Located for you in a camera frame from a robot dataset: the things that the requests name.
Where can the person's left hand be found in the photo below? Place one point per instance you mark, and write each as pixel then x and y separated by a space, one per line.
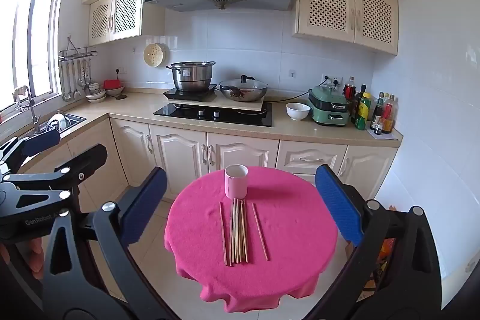
pixel 33 254

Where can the yellow green bottle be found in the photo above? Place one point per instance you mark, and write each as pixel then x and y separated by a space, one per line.
pixel 363 111

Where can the steel wall utensil rack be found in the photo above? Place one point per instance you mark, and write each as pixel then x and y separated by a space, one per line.
pixel 77 53

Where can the beige wooden board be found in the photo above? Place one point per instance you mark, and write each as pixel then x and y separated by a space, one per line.
pixel 240 105

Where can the white dish under red container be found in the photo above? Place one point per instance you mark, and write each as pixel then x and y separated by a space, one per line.
pixel 115 92

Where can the green electric cooker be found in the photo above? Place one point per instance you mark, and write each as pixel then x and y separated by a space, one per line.
pixel 328 106

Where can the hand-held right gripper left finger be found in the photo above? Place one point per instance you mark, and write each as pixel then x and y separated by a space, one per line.
pixel 144 209

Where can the pink cup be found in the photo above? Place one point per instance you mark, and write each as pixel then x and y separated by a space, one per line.
pixel 236 185

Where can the red container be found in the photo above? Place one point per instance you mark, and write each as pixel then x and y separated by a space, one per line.
pixel 112 84

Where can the pink tablecloth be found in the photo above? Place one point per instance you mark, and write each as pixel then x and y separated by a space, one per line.
pixel 292 230

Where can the bundle of wooden chopsticks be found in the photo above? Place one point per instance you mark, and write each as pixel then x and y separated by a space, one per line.
pixel 240 233

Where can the white bowl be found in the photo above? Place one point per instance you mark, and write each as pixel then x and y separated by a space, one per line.
pixel 298 111

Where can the orange snack packet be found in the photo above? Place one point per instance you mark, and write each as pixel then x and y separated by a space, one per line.
pixel 386 250

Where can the black glass gas hob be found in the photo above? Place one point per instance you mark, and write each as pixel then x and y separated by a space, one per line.
pixel 180 113

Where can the stainless steel stock pot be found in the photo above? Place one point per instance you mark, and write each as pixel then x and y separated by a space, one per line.
pixel 191 78

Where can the dark sauce bottle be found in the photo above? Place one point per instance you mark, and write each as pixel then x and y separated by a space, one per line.
pixel 378 111

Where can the steel wok with glass lid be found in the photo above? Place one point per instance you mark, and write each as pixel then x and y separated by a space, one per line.
pixel 243 89

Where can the white paper sheet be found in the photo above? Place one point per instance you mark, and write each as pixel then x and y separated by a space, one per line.
pixel 388 136

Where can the red sauce bottle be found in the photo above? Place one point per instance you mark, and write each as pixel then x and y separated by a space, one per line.
pixel 390 115

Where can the white wall outlet with plugs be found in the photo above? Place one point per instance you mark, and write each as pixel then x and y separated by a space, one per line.
pixel 333 80

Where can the dark glass oil bottle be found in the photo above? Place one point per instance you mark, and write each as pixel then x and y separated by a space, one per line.
pixel 361 93

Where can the cream perforated steamer plate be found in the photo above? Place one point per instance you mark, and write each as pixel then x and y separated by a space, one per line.
pixel 154 55

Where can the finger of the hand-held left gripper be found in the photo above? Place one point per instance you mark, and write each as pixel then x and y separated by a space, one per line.
pixel 88 158
pixel 41 142

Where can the stack of white bowls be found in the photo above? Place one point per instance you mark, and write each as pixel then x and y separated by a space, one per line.
pixel 95 95

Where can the steel kitchen faucet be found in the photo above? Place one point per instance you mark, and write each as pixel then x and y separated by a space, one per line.
pixel 28 98

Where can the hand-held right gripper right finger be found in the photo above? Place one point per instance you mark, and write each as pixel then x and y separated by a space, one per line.
pixel 337 207

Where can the hanging steel ladle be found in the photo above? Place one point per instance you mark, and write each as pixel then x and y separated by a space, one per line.
pixel 66 95
pixel 77 95
pixel 87 85
pixel 80 80

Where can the thin brown chopstick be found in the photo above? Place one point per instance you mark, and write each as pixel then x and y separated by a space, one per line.
pixel 223 233

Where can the black induction cooker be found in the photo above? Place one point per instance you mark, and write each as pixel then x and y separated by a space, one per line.
pixel 180 93

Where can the red label soda bottle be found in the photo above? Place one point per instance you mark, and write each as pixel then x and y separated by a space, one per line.
pixel 350 90

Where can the cream lattice door cabinet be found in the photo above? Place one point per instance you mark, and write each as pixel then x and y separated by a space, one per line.
pixel 112 14
pixel 337 8

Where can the kitchen window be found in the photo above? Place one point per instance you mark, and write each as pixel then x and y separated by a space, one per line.
pixel 22 27

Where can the steel kitchen sink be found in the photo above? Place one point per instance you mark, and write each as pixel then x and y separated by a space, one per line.
pixel 75 119

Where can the dishes in sink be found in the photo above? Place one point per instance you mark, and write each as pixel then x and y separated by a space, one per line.
pixel 58 122

